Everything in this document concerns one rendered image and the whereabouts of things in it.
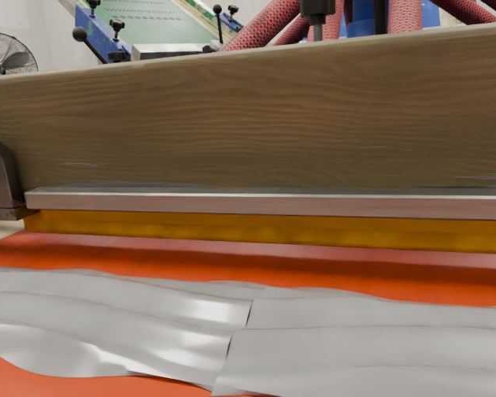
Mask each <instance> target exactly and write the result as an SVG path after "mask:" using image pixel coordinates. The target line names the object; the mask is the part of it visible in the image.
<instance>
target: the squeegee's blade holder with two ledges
mask: <svg viewBox="0 0 496 397"><path fill-rule="evenodd" d="M24 198H25V202H26V206H27V208H28V209H30V210H79V211H111V212H143V213H205V214H237V215H269V216H301V217H363V218H395V219H427V220H459V221H496V188H392V187H37V188H35V189H32V190H30V191H26V192H25V193H24Z"/></svg>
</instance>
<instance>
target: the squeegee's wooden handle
mask: <svg viewBox="0 0 496 397"><path fill-rule="evenodd" d="M0 142H2V143H3V144H5V145H6V146H7V147H8V148H9V149H10V150H11V151H12V153H13V160H14V163H15V167H16V171H17V177H18V180H19V185H20V191H21V194H22V199H23V202H25V198H24V193H25V192H26V191H30V190H32V189H35V188H37V187H392V188H496V22H494V23H485V24H472V25H464V26H456V27H449V28H435V29H428V30H420V31H412V32H399V33H390V34H383V35H369V36H362V37H354V38H347V39H333V40H325V41H317V42H310V43H295V44H288V45H281V46H267V47H259V48H252V49H244V50H230V51H222V52H215V53H207V54H193V55H186V56H178V57H170V58H157V59H149V60H141V61H127V62H120V63H112V64H104V65H91V66H83V67H75V68H68V69H54V70H46V71H39V72H25V73H17V74H9V75H2V76H0Z"/></svg>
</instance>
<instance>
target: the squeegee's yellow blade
mask: <svg viewBox="0 0 496 397"><path fill-rule="evenodd" d="M26 218H27V219H51V220H74V221H119V222H143V223H167V224H213V225H236V226H260V227H283V228H329V229H353V230H376V231H400V232H445V233H469V234H492V235H496V221H459V220H427V219H395V218H363V217H301V216H269V215H237V214H205V213H143V212H111V211H79V210H40V212H38V213H35V214H33V215H31V216H29V217H26Z"/></svg>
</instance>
